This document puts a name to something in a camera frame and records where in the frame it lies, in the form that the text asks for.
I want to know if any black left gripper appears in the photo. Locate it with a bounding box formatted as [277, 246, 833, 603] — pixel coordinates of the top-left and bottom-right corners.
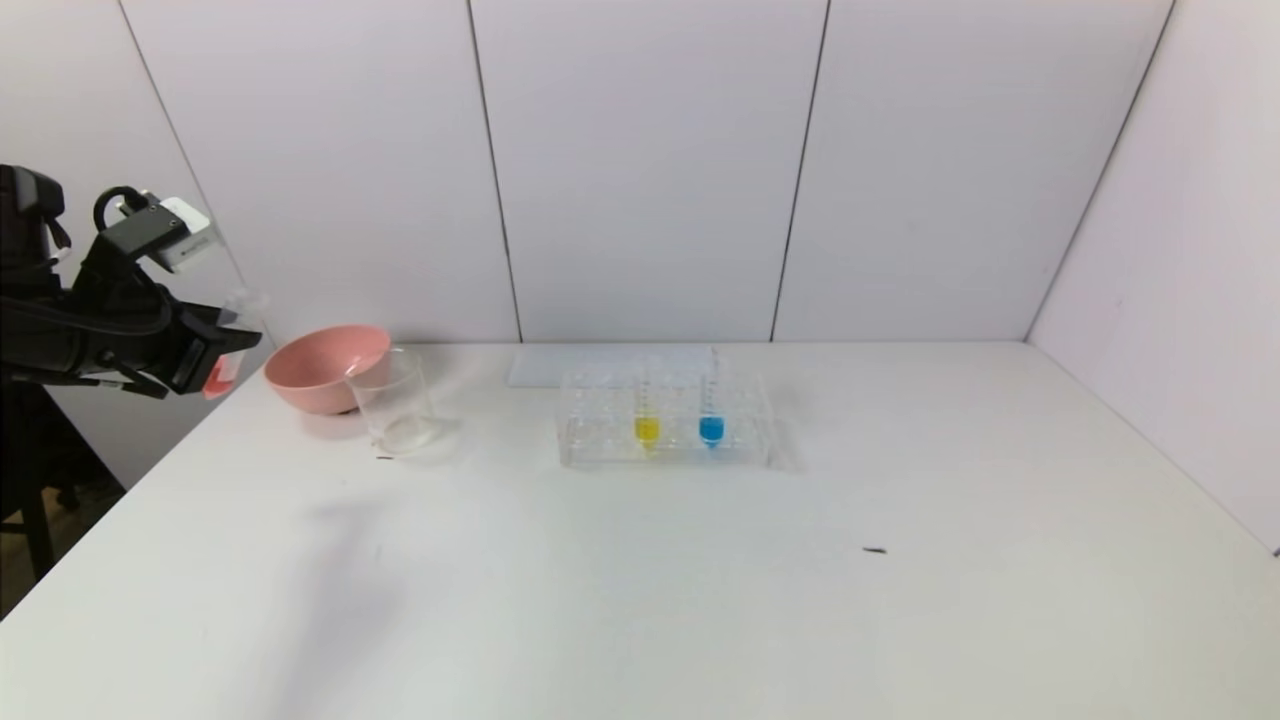
[104, 283, 263, 396]

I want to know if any red pigment test tube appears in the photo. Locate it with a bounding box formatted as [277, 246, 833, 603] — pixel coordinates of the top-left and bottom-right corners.
[204, 290, 269, 401]

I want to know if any clear glass beaker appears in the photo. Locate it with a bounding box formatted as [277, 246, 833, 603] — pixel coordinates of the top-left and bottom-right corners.
[346, 348, 441, 457]

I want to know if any yellow pigment test tube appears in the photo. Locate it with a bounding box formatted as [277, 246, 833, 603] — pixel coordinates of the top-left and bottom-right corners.
[634, 355, 662, 453]

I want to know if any blue pigment test tube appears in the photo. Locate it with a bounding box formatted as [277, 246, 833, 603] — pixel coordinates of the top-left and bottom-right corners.
[699, 347, 725, 451]

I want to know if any clear acrylic test tube rack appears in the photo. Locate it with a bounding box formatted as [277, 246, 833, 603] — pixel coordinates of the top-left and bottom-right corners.
[557, 372, 771, 468]

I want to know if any pink plastic bowl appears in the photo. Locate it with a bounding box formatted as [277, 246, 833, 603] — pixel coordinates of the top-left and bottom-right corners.
[265, 325, 393, 417]

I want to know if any black stand beside table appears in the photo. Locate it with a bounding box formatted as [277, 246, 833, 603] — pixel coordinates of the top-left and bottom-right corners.
[0, 385, 126, 586]

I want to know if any white paper sheet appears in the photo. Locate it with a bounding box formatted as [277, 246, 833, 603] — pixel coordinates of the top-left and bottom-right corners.
[508, 347, 716, 389]

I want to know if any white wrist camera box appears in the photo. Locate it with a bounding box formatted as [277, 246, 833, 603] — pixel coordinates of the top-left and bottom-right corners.
[150, 197, 217, 272]

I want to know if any black camera cable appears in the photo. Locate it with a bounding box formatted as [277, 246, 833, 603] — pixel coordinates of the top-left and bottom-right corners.
[92, 186, 153, 241]

